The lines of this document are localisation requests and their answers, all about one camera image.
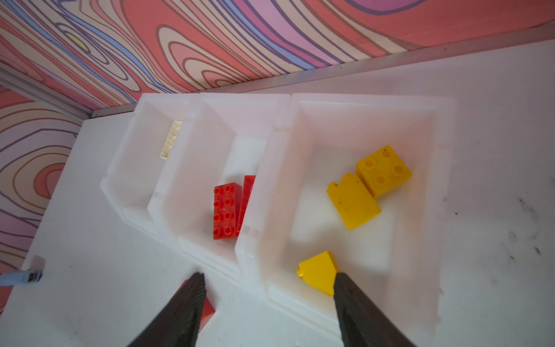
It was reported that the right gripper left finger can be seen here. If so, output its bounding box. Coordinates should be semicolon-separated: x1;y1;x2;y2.
130;272;207;346

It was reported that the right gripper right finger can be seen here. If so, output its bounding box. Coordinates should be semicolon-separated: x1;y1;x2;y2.
333;273;415;347

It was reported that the yellow small lego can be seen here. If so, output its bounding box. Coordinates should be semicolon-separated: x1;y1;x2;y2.
296;251;339;296

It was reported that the red long lego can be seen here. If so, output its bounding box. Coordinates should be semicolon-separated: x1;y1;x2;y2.
213;183;242;240

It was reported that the cream long lego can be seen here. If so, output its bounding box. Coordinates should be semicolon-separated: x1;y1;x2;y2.
160;121;183;160

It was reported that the right white plastic bin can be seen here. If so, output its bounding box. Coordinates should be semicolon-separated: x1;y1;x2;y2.
236;93;456;346

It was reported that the white plastic bin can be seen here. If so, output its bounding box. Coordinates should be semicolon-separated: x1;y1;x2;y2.
147;93;290;281
236;93;456;346
101;94;200;237

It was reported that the left white plastic bin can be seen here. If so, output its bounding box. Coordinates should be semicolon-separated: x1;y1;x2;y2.
101;94;200;237

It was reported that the middle white plastic bin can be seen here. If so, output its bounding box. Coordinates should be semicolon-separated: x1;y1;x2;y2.
147;93;290;281

